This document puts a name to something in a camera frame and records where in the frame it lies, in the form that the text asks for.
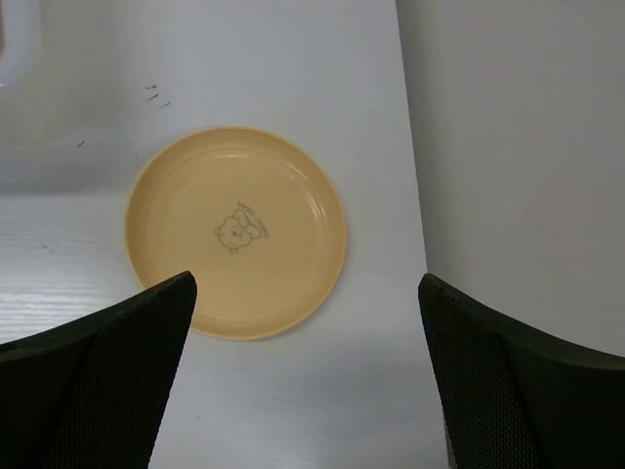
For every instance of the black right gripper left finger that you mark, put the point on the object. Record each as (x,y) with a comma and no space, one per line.
(91,393)

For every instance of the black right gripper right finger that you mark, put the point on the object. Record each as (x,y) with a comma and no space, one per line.
(514,396)

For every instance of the yellow bear plate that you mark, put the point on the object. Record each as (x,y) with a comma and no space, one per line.
(252,216)

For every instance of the translucent white plastic bin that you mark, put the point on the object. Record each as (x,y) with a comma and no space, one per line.
(21,40)

